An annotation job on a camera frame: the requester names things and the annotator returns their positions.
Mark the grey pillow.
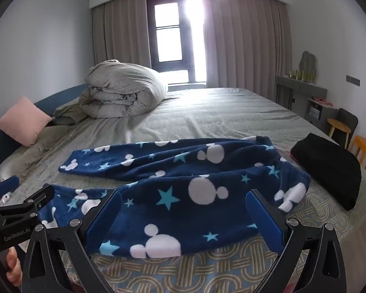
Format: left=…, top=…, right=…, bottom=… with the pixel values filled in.
left=52, top=90, right=92, bottom=126

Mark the beige curtain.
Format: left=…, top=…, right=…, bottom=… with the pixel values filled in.
left=201, top=0, right=294, bottom=102
left=91, top=0, right=153, bottom=81

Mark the orange stool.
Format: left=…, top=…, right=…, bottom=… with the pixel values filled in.
left=349, top=135, right=366, bottom=170

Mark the dark-framed window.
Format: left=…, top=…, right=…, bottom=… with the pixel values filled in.
left=146, top=0, right=207, bottom=85

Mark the pink pillow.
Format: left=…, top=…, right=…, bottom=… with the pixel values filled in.
left=0, top=95, right=54, bottom=147

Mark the person's left hand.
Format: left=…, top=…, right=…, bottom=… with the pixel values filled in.
left=5, top=247, right=22, bottom=288

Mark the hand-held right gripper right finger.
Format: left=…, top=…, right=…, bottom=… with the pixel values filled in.
left=245, top=189, right=347, bottom=293

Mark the pink item on desk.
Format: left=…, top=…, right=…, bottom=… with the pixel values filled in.
left=311, top=96, right=334, bottom=106

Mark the grey desk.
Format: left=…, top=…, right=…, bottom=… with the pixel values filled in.
left=275, top=76, right=338, bottom=132

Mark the bed with patterned bedsheet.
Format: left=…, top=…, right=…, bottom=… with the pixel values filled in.
left=0, top=87, right=366, bottom=293

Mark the navy star fleece blanket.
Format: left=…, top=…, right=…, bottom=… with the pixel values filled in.
left=38, top=137, right=312, bottom=258

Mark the round wooden stool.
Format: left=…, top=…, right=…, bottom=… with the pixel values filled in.
left=327, top=118, right=353, bottom=149

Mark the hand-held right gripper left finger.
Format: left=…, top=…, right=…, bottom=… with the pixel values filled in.
left=21, top=189, right=123, bottom=293

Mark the black folded cloth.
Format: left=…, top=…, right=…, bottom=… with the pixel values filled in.
left=290, top=133, right=362, bottom=211

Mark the dark chair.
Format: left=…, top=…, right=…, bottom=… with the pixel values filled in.
left=335, top=108, right=359, bottom=151

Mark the grey folded duvet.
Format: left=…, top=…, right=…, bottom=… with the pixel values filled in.
left=79, top=59, right=169, bottom=119

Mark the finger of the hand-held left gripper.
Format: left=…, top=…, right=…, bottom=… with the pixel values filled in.
left=0, top=185, right=56, bottom=221
left=0, top=175, right=20, bottom=198

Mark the cloud-shaped mirror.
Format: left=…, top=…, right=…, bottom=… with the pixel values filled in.
left=299, top=51, right=318, bottom=82

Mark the blue bed headboard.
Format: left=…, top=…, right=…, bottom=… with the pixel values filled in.
left=0, top=84, right=90, bottom=187

